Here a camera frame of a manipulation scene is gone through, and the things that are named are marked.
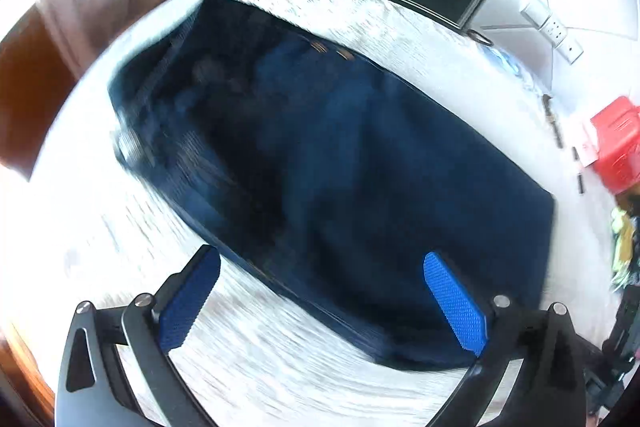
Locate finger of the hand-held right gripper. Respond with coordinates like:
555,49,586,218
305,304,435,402
602,283,640,360

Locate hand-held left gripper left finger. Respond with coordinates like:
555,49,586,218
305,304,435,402
54,244,222,427

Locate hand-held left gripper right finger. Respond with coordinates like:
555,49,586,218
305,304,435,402
422,251,588,427

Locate dark blue jeans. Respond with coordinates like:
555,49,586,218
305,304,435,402
107,0,557,373

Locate pile of mixed clothes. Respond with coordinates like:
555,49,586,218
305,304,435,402
609,202,640,290

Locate white lace tablecloth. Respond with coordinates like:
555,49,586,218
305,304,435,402
30,0,626,427

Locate red toy suitcase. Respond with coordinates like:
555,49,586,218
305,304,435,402
590,96,640,195

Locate pink tissue packet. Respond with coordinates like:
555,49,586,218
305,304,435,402
572,119,601,168

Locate brown hair clip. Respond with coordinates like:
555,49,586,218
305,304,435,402
542,93,565,148

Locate light blue scissors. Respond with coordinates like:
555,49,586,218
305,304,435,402
487,47,521,72

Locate black hair tie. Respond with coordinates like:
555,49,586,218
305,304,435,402
467,28,495,48

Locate white wall socket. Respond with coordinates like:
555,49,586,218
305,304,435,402
540,18,569,46

